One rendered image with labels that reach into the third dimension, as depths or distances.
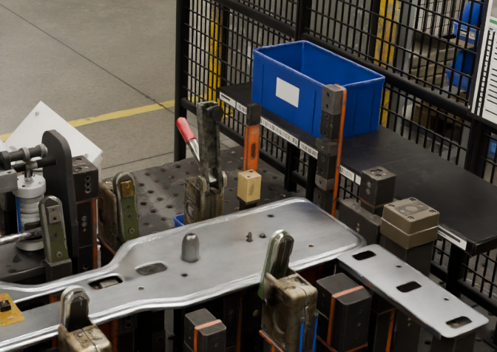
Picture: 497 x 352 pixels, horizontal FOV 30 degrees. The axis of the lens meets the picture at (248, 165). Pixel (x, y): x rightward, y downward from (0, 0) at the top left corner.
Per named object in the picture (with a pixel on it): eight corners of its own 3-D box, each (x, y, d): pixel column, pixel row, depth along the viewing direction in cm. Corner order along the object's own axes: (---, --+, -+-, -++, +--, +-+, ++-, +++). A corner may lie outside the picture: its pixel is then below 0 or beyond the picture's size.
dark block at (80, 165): (80, 364, 184) (73, 173, 166) (66, 345, 189) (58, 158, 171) (103, 356, 186) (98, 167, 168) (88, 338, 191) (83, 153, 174)
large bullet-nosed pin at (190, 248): (186, 271, 163) (187, 239, 161) (177, 262, 166) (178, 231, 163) (202, 266, 165) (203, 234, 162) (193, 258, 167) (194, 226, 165)
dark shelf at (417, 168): (472, 258, 169) (475, 244, 168) (215, 97, 236) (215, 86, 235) (552, 230, 180) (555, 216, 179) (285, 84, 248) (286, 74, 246)
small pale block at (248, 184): (239, 334, 195) (247, 179, 180) (230, 326, 198) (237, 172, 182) (252, 330, 197) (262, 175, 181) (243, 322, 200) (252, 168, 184)
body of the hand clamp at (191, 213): (195, 342, 192) (200, 191, 177) (179, 325, 197) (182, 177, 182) (220, 333, 195) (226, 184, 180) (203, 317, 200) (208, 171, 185)
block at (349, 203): (362, 353, 191) (377, 225, 179) (326, 324, 200) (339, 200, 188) (373, 349, 193) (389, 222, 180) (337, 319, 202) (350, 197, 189)
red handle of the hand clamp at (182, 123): (205, 183, 177) (171, 117, 183) (201, 188, 178) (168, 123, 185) (223, 178, 179) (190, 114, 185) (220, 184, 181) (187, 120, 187)
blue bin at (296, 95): (325, 143, 206) (330, 89, 200) (248, 99, 228) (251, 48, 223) (381, 130, 214) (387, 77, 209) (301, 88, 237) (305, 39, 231)
